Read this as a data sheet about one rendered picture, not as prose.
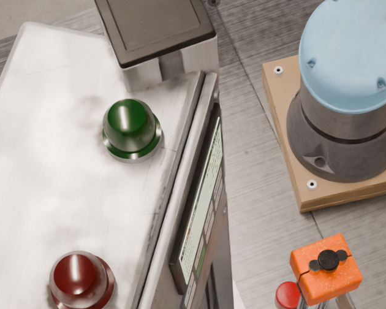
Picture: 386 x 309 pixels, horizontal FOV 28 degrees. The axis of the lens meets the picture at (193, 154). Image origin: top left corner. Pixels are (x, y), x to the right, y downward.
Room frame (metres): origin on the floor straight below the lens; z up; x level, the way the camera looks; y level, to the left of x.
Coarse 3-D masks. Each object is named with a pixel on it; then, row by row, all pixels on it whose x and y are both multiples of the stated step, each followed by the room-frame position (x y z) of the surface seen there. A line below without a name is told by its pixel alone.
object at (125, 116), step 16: (112, 112) 0.15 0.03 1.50; (128, 112) 0.15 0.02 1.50; (144, 112) 0.15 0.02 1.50; (112, 128) 0.15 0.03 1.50; (128, 128) 0.14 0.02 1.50; (144, 128) 0.14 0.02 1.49; (160, 128) 0.15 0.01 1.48; (112, 144) 0.14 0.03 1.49; (128, 144) 0.14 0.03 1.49; (144, 144) 0.14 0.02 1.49; (160, 144) 0.15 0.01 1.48; (128, 160) 0.14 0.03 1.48; (144, 160) 0.14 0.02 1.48
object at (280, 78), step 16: (272, 64) 0.52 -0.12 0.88; (288, 64) 0.52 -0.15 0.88; (272, 80) 0.50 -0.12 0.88; (288, 80) 0.49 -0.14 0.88; (272, 96) 0.47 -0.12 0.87; (288, 96) 0.47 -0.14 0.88; (272, 112) 0.47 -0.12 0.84; (288, 144) 0.40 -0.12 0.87; (288, 160) 0.39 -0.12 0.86; (304, 176) 0.36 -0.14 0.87; (384, 176) 0.34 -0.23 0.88; (304, 192) 0.33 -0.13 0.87; (320, 192) 0.33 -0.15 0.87; (336, 192) 0.33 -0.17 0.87; (352, 192) 0.33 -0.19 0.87; (368, 192) 0.33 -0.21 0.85; (384, 192) 0.33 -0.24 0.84; (304, 208) 0.32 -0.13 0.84
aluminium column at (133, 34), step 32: (96, 0) 0.21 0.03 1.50; (128, 0) 0.21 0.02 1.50; (160, 0) 0.20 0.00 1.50; (192, 0) 0.20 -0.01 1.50; (128, 32) 0.19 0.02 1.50; (160, 32) 0.19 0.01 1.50; (192, 32) 0.18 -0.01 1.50; (128, 64) 0.17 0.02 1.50; (192, 64) 0.18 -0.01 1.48; (224, 160) 0.18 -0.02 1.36; (224, 224) 0.18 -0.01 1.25; (224, 256) 0.18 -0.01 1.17; (224, 288) 0.18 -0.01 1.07
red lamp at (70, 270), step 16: (64, 256) 0.09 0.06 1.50; (80, 256) 0.09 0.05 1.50; (96, 256) 0.10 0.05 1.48; (64, 272) 0.09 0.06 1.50; (80, 272) 0.09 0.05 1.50; (96, 272) 0.09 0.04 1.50; (112, 272) 0.09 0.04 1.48; (64, 288) 0.08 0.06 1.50; (80, 288) 0.08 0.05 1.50; (96, 288) 0.08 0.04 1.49; (112, 288) 0.08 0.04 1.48; (64, 304) 0.08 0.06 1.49; (80, 304) 0.08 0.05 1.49; (96, 304) 0.08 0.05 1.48
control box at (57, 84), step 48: (48, 48) 0.20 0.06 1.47; (96, 48) 0.20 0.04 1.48; (0, 96) 0.18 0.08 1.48; (48, 96) 0.18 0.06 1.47; (96, 96) 0.17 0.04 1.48; (144, 96) 0.17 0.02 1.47; (192, 96) 0.17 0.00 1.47; (0, 144) 0.16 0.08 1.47; (48, 144) 0.15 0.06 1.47; (96, 144) 0.15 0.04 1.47; (192, 144) 0.15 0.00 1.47; (0, 192) 0.13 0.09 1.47; (48, 192) 0.13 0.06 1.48; (96, 192) 0.13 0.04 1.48; (144, 192) 0.12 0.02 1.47; (0, 240) 0.11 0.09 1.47; (48, 240) 0.11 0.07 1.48; (96, 240) 0.11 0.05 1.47; (144, 240) 0.10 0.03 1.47; (0, 288) 0.09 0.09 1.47; (48, 288) 0.09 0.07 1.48; (144, 288) 0.08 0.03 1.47
